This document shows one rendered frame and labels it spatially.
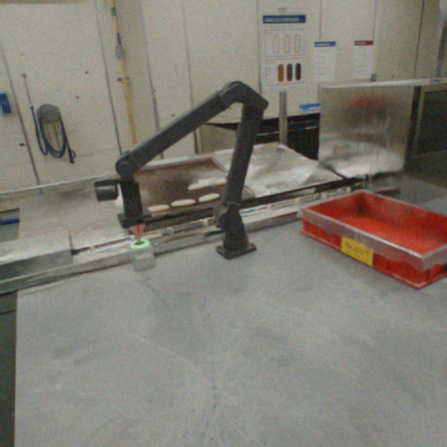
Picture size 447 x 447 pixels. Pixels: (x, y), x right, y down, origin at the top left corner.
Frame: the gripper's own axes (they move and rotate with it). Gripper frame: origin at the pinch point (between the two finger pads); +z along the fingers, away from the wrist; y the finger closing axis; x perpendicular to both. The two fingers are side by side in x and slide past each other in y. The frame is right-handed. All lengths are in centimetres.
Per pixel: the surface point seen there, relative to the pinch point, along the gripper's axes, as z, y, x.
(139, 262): 6.0, -1.5, -3.5
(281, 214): 4, 56, 4
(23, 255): -0.7, -34.3, 6.0
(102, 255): 4.8, -11.9, 5.2
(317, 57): -74, 364, 383
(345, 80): -37, 424, 383
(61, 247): -0.8, -23.3, 5.7
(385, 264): 5, 61, -43
